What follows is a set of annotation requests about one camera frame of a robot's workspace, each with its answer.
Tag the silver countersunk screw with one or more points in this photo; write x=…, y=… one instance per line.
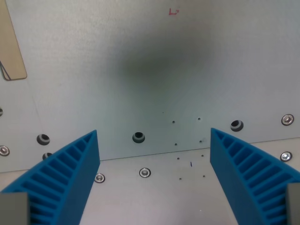
x=99, y=178
x=145, y=172
x=4, y=150
x=286, y=156
x=287, y=119

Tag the tan wooden board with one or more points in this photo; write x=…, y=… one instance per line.
x=10, y=42

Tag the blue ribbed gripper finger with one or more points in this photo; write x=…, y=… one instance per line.
x=246, y=168
x=68, y=178

